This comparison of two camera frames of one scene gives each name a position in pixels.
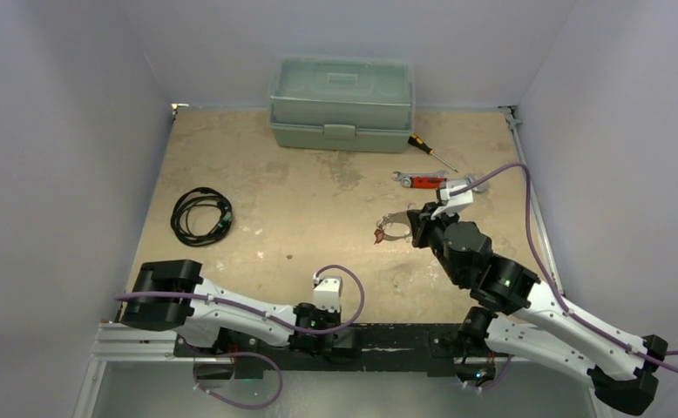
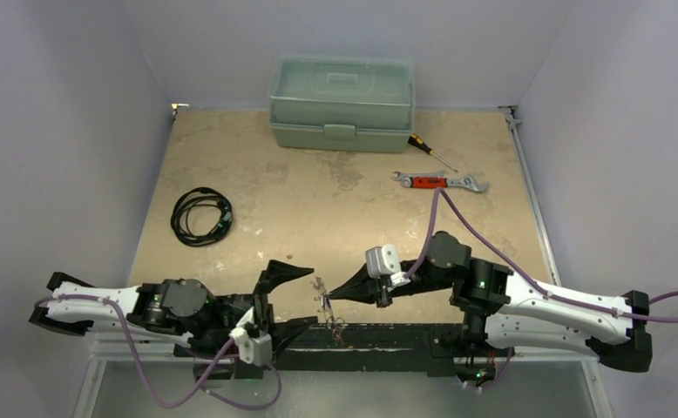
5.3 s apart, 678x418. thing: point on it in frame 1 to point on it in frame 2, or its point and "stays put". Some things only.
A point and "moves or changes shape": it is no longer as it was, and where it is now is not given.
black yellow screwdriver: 416,140 stays put
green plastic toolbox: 342,104 stays put
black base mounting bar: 379,347 stays put
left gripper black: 335,316 to 284,332
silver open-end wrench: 399,176 stays put
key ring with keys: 402,217 moves or changes shape
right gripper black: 422,223 to 383,289
